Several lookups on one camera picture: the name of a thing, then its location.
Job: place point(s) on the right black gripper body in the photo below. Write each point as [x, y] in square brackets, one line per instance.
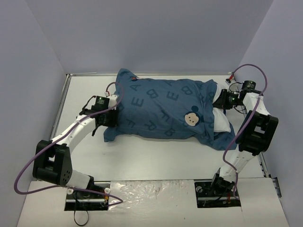
[221, 100]

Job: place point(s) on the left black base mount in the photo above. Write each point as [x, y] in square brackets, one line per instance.
[85, 201]

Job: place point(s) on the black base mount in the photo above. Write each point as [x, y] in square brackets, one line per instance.
[85, 201]
[206, 197]

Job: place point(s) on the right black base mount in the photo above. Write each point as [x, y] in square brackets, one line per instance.
[206, 197]

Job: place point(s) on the white pillow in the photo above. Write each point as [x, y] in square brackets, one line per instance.
[221, 123]

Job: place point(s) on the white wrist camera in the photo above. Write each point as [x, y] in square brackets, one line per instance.
[112, 99]
[231, 80]

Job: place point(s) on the right aluminium table rail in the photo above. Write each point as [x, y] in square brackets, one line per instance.
[260, 160]

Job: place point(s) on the left aluminium table rail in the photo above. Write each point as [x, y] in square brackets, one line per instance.
[58, 113]

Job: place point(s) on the aluminium table rail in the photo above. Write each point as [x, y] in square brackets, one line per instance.
[260, 160]
[58, 113]

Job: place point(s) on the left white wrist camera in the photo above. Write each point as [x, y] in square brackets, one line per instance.
[112, 99]

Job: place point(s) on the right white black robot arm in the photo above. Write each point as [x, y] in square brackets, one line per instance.
[225, 176]

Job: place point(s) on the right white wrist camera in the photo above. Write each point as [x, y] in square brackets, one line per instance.
[231, 80]

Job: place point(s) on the blue cartoon letter pillowcase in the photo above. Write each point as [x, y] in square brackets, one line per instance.
[167, 109]

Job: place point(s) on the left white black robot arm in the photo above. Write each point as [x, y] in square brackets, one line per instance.
[78, 130]

